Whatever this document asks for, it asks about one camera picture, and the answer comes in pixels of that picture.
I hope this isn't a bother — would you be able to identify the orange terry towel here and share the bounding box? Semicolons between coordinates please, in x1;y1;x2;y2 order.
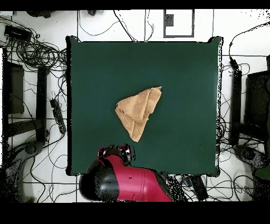
114;86;162;143

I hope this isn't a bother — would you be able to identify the dark flat panel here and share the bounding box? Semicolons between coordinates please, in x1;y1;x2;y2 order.
2;48;25;115
244;70;270;127

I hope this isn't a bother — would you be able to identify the black power strip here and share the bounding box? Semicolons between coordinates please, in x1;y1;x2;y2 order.
50;98;67;134
189;175;208;201

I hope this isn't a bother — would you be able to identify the dark green table cloth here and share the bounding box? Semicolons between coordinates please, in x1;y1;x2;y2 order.
65;35;224;177

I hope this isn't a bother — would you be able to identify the black box device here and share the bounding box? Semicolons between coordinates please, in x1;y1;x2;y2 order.
3;25;32;42

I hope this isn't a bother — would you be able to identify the black cable adapter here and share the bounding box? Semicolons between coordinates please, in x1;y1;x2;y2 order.
229;55;240;71

